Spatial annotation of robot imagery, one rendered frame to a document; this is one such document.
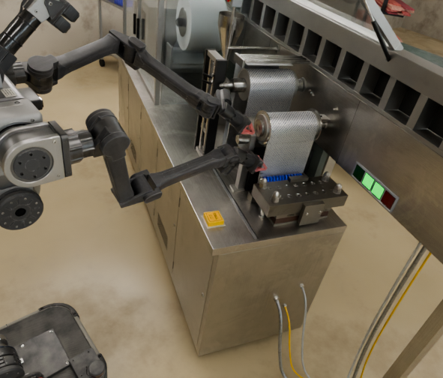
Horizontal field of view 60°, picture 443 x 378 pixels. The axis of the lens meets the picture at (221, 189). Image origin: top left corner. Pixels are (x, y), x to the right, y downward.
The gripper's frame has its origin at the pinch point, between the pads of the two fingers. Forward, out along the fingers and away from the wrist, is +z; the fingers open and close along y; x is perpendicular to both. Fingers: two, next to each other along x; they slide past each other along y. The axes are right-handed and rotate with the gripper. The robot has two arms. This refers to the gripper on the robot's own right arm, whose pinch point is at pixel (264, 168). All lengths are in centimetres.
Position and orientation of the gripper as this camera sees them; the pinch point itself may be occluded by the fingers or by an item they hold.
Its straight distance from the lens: 171.8
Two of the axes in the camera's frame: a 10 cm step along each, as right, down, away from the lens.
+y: 3.5, 6.0, -7.1
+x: 5.7, -7.4, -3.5
